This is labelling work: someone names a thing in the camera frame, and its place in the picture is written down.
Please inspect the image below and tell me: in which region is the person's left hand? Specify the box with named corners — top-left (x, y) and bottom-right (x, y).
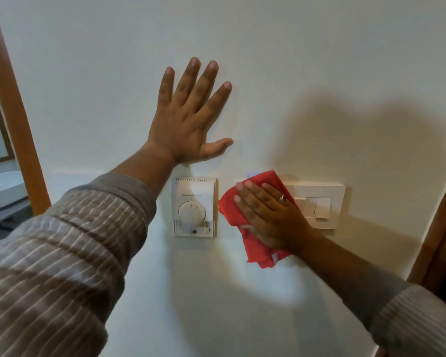
top-left (148, 57), bottom-right (234, 165)

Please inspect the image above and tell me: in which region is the grey counter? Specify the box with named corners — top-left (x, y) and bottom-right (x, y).
top-left (0, 199), bottom-right (32, 232)

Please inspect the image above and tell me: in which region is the person's right forearm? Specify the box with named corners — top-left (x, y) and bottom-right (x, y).
top-left (301, 227), bottom-right (446, 357)

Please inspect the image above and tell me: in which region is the red cleaning cloth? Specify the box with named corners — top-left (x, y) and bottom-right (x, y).
top-left (218, 170), bottom-right (300, 269)

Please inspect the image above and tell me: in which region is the wooden door frame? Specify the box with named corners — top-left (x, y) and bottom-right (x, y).
top-left (0, 0), bottom-right (52, 216)
top-left (407, 152), bottom-right (446, 294)

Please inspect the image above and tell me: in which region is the white dial thermostat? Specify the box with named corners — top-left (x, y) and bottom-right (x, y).
top-left (170, 177), bottom-right (219, 238)

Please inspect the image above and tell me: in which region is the white sink basin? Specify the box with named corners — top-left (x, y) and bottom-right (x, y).
top-left (0, 171), bottom-right (27, 211)

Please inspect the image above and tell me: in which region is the white wall switch plate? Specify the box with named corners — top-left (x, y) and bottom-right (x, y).
top-left (282, 184), bottom-right (346, 230)

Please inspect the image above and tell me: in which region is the person's right hand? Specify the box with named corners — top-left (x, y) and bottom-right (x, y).
top-left (233, 180), bottom-right (320, 256)

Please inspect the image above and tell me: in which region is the person's left forearm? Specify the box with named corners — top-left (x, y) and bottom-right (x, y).
top-left (0, 143), bottom-right (177, 357)

